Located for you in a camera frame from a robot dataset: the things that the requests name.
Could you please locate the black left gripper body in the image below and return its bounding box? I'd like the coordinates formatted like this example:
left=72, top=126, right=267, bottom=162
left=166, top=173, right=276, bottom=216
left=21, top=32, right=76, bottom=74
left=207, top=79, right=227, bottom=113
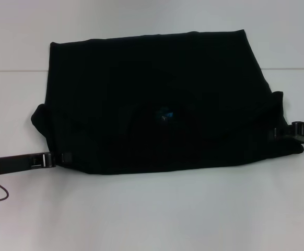
left=0, top=153, right=42, bottom=176

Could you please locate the black t-shirt with FREE print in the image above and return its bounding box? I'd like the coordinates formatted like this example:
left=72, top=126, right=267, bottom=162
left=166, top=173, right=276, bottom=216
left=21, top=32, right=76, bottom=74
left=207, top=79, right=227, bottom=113
left=30, top=30, right=304, bottom=177

